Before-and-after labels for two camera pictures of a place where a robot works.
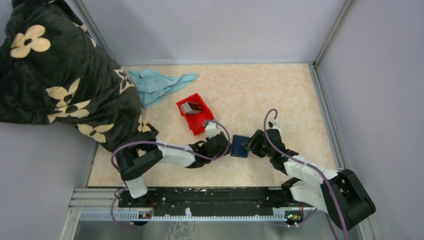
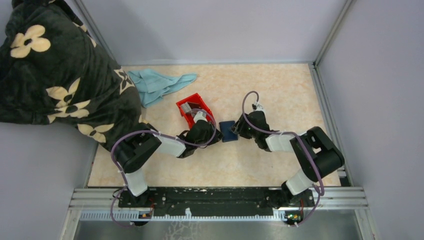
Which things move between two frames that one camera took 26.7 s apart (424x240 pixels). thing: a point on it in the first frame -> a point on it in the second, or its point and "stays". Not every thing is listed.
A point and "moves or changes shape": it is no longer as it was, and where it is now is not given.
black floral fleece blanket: x=53 y=71 stays
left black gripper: x=223 y=151 -> x=217 y=137
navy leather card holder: x=237 y=149 moves or changes shape
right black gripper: x=252 y=144 -> x=239 y=128
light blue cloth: x=152 y=85 stays
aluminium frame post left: x=86 y=17 stays
